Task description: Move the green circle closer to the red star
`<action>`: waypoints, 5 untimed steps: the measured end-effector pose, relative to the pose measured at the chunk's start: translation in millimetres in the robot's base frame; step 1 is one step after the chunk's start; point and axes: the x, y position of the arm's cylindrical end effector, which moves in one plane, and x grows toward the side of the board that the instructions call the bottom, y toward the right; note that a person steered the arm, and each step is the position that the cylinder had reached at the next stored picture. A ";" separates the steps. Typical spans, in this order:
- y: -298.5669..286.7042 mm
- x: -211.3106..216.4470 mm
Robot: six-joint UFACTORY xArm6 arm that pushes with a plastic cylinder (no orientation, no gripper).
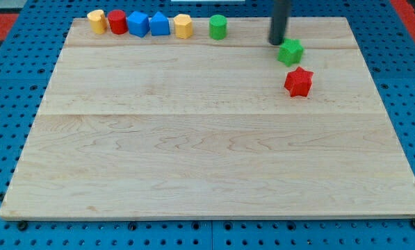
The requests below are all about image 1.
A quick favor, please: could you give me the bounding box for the red star block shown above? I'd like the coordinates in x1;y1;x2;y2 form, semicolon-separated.
284;67;314;97

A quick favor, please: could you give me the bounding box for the green star block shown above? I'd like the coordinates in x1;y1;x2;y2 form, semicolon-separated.
277;38;304;67

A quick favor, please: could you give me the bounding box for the light wooden board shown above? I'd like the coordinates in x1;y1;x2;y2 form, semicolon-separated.
0;17;415;221

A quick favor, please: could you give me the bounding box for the green cylinder block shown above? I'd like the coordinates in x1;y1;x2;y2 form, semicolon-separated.
209;15;227;40

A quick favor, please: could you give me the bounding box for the yellow hexagon block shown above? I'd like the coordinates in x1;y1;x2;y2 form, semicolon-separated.
173;14;193;39

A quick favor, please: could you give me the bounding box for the blue pentagon block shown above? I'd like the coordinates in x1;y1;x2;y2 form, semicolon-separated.
149;11;170;36

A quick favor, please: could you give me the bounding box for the blue cube block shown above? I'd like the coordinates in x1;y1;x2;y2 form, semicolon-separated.
127;11;150;38

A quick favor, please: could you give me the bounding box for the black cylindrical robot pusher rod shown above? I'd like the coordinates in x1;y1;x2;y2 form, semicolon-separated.
268;0;292;45

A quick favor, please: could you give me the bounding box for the red cylinder block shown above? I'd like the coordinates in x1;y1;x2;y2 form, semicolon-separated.
108;10;128;35

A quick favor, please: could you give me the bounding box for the yellow heart block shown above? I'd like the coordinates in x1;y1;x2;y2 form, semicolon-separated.
87;9;107;34

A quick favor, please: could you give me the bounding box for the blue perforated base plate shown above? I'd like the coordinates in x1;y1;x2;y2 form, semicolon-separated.
0;0;415;249

